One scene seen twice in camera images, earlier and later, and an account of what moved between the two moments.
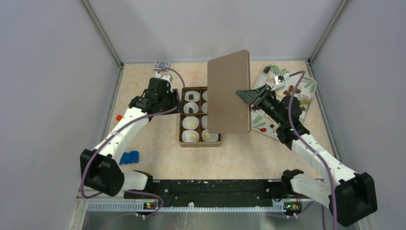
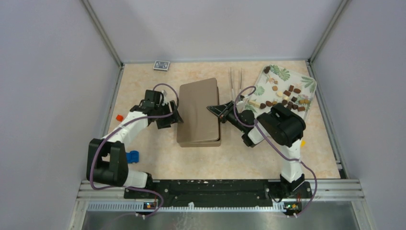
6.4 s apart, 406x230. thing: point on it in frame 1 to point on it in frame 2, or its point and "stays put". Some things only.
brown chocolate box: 193,121 stays put
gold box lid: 227,112 to 199,123
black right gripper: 250,97 to 219,109
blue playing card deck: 163,65 stays put
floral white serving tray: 304,90 stays put
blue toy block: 132,157 stays put
